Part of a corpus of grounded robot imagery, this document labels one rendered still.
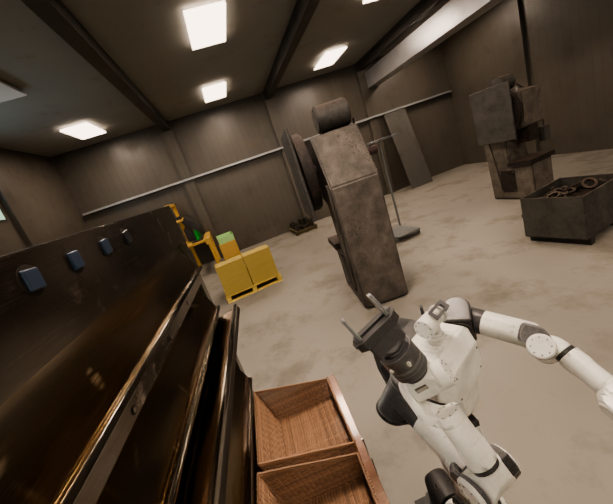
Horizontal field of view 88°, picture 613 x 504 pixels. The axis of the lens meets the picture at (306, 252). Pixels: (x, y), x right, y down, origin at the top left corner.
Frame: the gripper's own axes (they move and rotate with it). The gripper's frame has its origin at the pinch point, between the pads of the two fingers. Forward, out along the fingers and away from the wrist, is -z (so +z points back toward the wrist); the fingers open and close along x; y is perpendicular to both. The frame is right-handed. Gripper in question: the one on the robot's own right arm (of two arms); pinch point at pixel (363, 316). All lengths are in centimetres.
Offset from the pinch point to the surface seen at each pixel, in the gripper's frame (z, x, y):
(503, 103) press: 108, 469, -463
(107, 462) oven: -17, -59, 2
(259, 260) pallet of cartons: 23, -49, -567
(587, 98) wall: 288, 799, -626
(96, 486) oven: -16, -59, 7
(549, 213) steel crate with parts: 213, 284, -295
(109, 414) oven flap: -24, -53, -1
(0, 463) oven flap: -31, -54, 19
